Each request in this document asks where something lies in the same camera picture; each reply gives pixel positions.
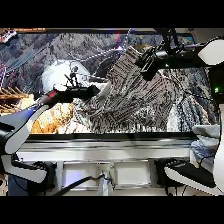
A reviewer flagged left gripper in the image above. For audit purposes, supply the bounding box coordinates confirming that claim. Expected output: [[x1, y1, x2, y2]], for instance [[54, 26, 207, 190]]
[[61, 84, 101, 104]]

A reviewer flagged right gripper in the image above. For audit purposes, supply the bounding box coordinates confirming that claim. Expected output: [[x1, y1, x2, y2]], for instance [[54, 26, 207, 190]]
[[134, 46, 168, 82]]

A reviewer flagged grey striped garment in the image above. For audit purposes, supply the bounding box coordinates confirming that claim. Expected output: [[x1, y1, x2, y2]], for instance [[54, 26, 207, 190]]
[[72, 45, 183, 135]]

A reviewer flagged light blue garment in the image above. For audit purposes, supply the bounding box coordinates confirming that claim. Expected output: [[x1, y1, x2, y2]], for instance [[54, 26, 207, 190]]
[[189, 137, 218, 166]]

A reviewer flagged silver frame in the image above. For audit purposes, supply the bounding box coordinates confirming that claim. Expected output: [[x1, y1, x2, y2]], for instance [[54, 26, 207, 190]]
[[15, 133, 203, 196]]

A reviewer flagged black cable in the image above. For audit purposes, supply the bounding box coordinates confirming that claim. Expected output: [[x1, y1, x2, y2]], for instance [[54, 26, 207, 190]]
[[52, 173, 106, 196]]

